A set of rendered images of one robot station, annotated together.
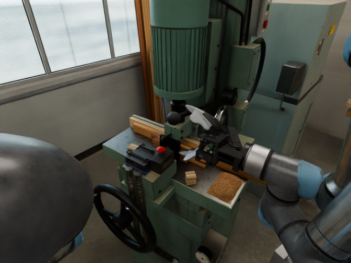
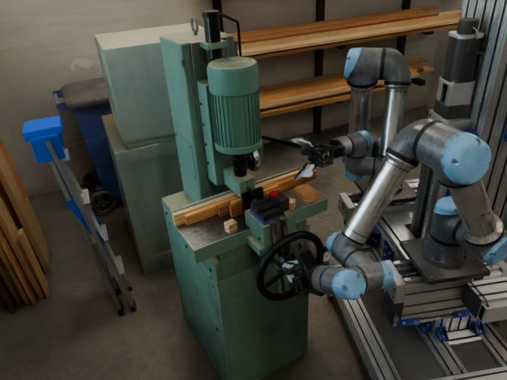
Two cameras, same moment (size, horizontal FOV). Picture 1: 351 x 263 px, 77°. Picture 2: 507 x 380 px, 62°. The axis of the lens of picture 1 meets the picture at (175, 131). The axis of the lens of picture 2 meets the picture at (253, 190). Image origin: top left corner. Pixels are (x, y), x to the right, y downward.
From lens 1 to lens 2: 1.31 m
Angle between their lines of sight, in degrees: 53
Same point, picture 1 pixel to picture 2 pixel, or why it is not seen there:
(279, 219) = (368, 165)
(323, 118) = not seen: hidden behind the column
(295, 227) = (376, 161)
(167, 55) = (250, 114)
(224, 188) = (311, 191)
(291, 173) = (362, 138)
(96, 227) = not seen: outside the picture
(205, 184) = (299, 201)
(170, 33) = (252, 96)
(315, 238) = not seen: hidden behind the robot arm
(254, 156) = (345, 142)
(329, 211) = (387, 139)
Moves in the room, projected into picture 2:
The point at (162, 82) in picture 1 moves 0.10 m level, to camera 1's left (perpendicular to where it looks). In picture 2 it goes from (247, 139) to (235, 151)
